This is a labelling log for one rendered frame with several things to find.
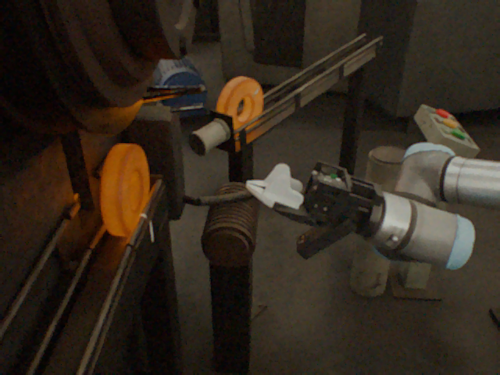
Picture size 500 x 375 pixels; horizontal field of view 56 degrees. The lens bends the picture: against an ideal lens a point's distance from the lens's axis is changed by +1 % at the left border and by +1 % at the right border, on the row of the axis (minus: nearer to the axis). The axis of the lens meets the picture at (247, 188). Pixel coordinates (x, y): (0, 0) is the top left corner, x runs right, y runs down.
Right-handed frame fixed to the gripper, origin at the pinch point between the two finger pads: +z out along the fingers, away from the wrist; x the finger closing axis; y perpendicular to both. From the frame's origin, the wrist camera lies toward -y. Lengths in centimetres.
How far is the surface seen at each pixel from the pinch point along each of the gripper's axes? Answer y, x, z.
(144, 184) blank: -8.2, -4.2, 17.8
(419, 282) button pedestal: -51, -59, -73
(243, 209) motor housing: -22.3, -27.1, -3.2
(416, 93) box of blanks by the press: -22, -191, -91
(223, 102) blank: -3.7, -41.2, 9.2
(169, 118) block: -0.4, -16.8, 17.8
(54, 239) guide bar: -6.7, 16.8, 24.9
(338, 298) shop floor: -63, -53, -48
